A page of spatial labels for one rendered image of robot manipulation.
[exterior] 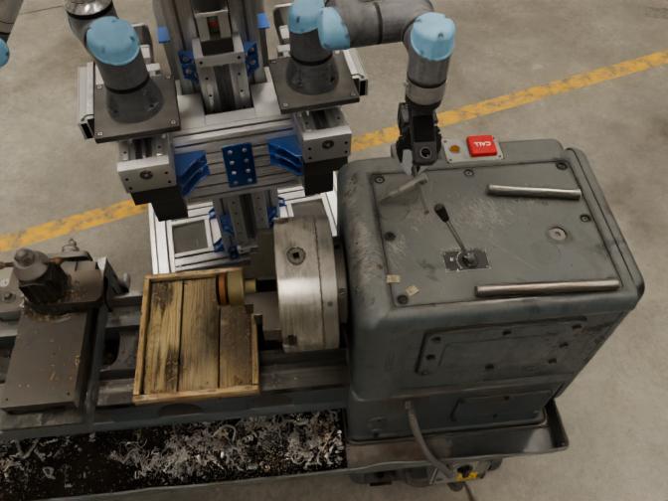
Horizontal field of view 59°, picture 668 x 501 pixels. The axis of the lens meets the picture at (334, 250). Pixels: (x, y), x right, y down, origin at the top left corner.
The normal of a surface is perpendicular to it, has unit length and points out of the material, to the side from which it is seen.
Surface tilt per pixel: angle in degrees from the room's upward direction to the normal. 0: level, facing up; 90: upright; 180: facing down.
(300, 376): 0
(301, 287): 36
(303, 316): 59
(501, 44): 0
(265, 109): 0
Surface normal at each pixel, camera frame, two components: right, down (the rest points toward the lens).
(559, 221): 0.00, -0.58
